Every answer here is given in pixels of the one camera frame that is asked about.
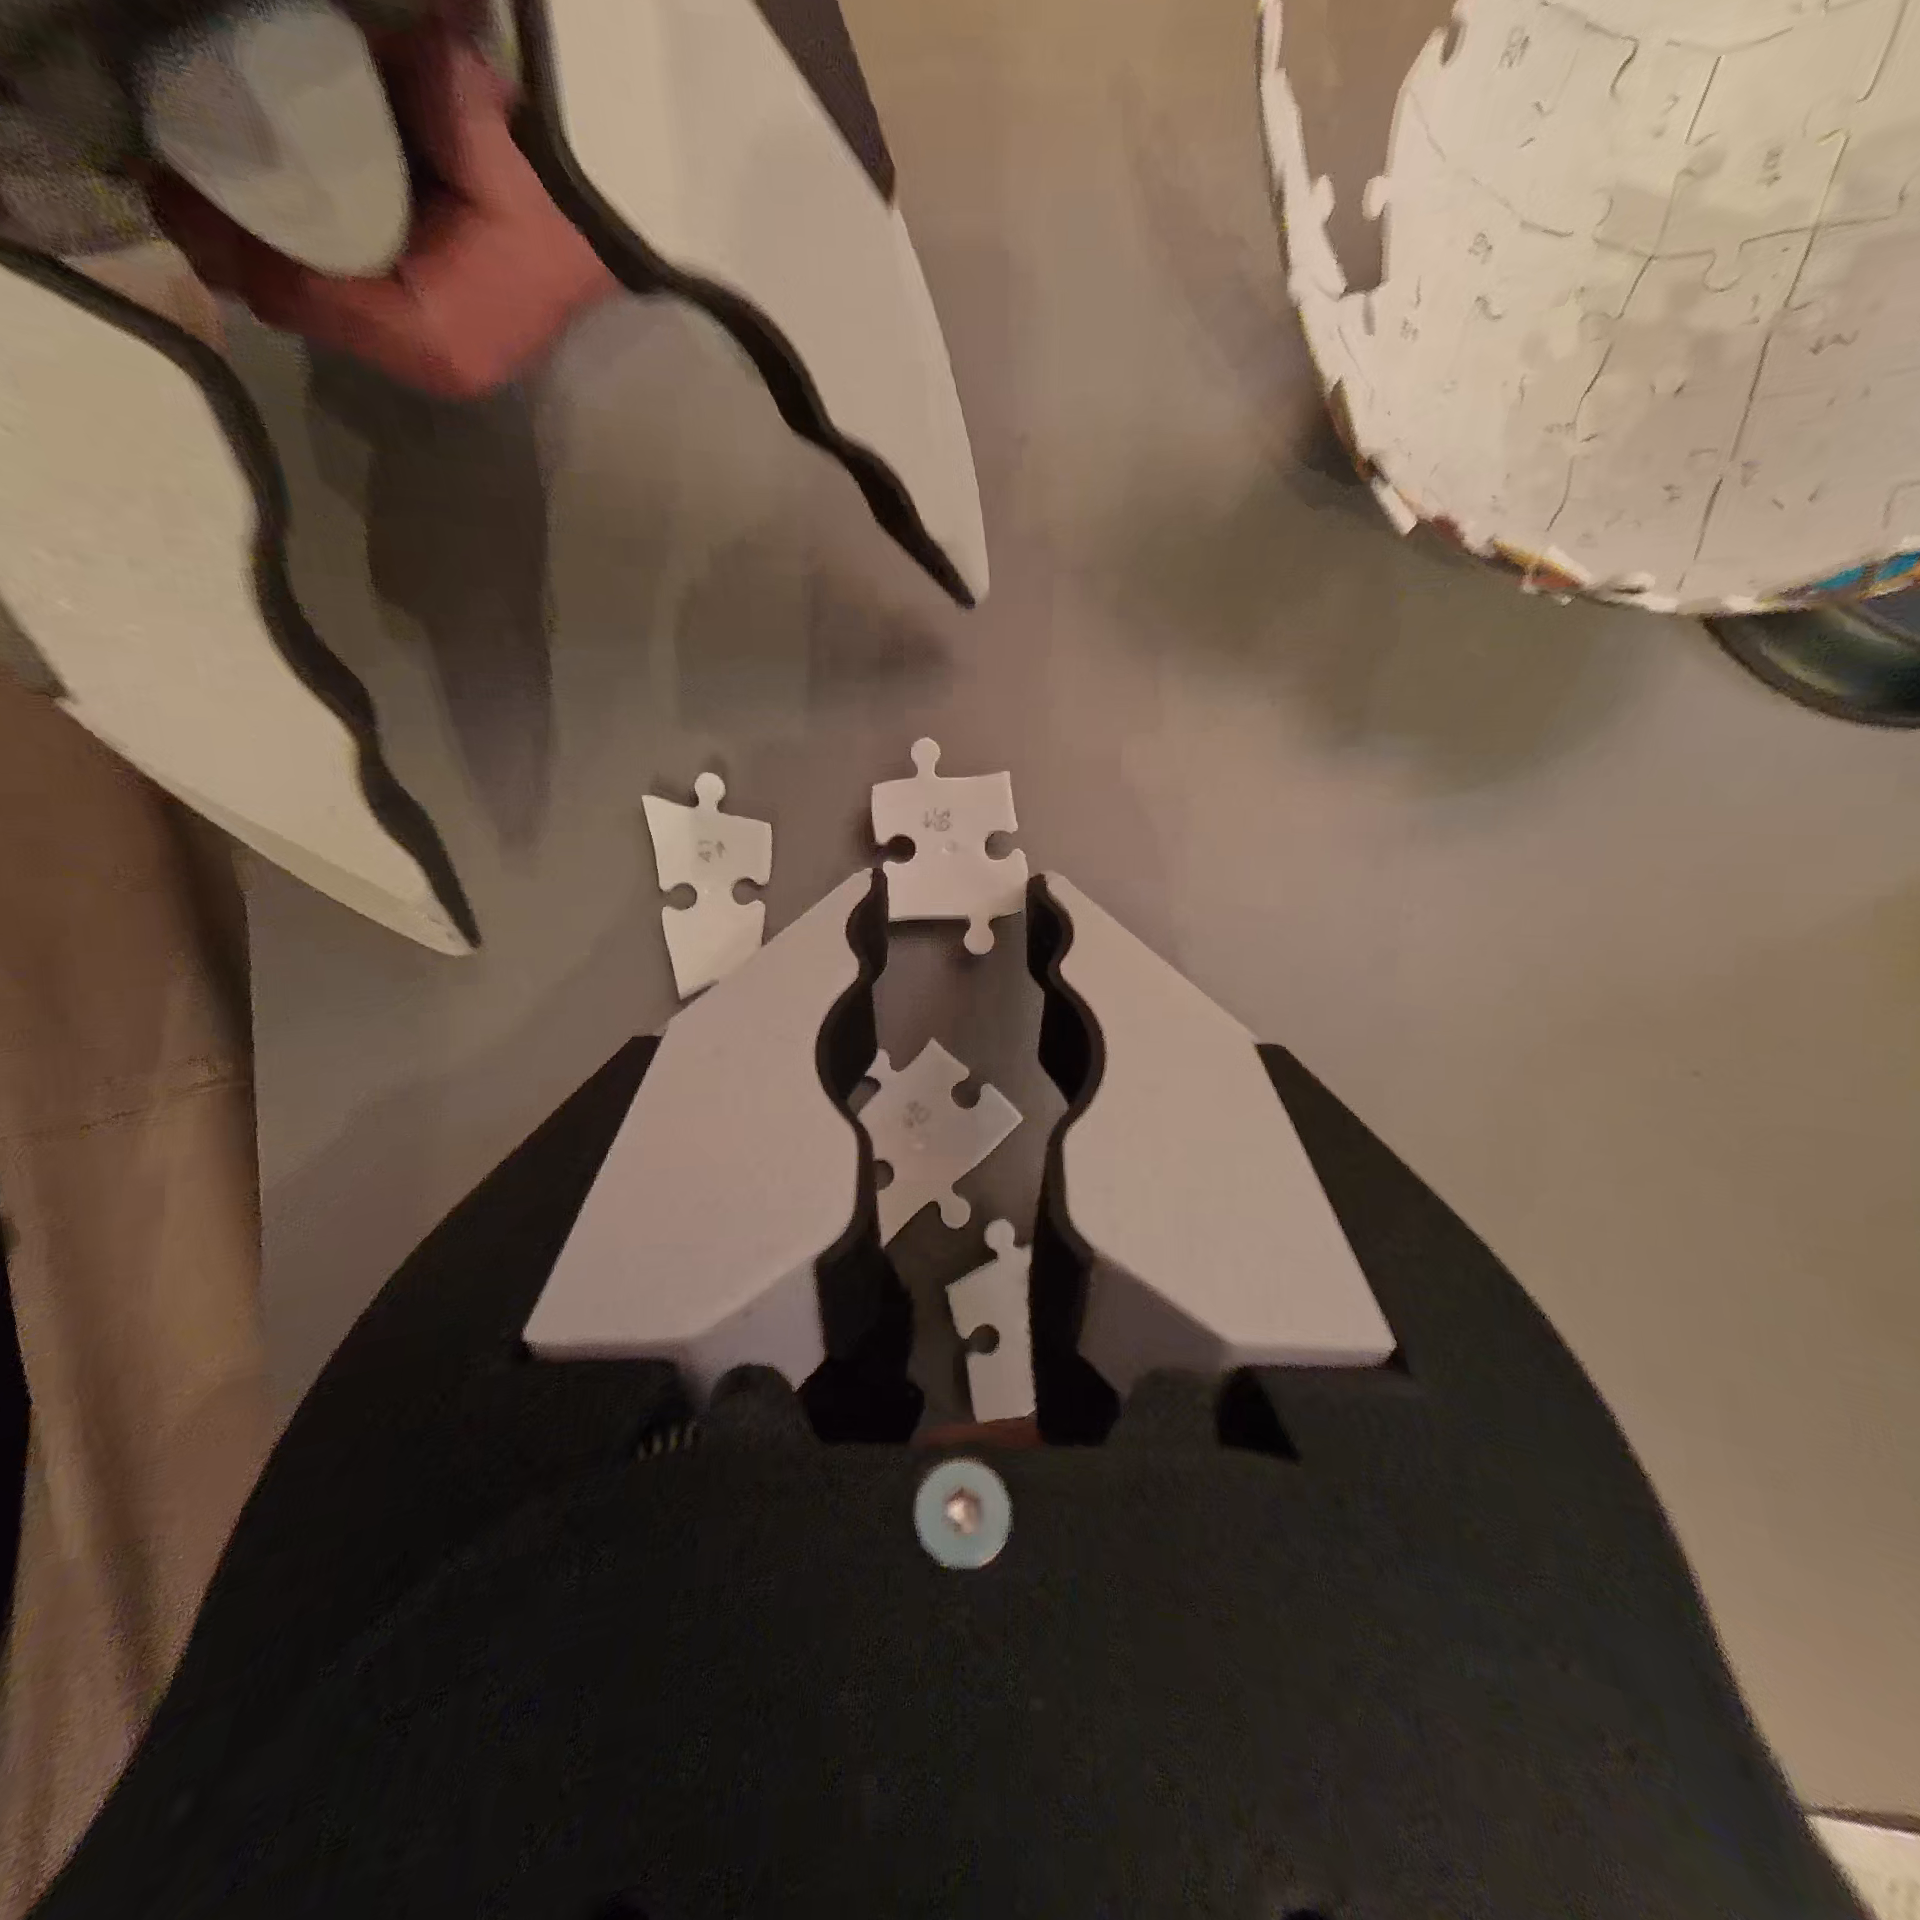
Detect partly built puzzle ball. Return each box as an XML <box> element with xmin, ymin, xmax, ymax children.
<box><xmin>1258</xmin><ymin>0</ymin><xmax>1920</xmax><ymax>616</ymax></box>

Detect white instruction sheet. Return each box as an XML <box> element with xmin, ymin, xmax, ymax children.
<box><xmin>1800</xmin><ymin>1808</ymin><xmax>1920</xmax><ymax>1920</ymax></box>

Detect black round puzzle stand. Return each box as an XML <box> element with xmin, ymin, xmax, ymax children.
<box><xmin>1701</xmin><ymin>590</ymin><xmax>1920</xmax><ymax>729</ymax></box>

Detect person's beige trousers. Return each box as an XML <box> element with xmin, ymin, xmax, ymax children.
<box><xmin>0</xmin><ymin>660</ymin><xmax>271</xmax><ymax>1907</ymax></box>

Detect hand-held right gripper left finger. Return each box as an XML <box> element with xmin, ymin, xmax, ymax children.
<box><xmin>523</xmin><ymin>865</ymin><xmax>919</xmax><ymax>1438</ymax></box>

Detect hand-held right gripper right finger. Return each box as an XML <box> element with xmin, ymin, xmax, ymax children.
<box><xmin>1025</xmin><ymin>872</ymin><xmax>1400</xmax><ymax>1445</ymax></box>

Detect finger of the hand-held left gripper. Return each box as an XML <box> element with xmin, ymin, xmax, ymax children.
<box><xmin>0</xmin><ymin>239</ymin><xmax>483</xmax><ymax>961</ymax></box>
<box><xmin>517</xmin><ymin>0</ymin><xmax>994</xmax><ymax>609</ymax></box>

